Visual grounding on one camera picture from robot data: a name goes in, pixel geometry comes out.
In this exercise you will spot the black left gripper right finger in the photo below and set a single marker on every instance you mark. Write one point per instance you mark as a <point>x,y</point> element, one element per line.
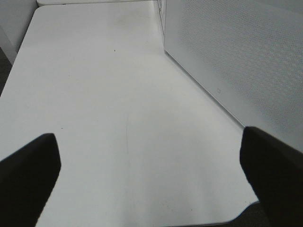
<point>275,172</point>

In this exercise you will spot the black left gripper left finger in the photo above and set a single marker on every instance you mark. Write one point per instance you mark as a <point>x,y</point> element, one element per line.
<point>27,178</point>

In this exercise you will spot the white microwave door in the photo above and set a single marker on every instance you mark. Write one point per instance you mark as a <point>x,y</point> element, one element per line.
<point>248,54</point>

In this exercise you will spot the white microwave oven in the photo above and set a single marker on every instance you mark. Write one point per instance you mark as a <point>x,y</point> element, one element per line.
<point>160,6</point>

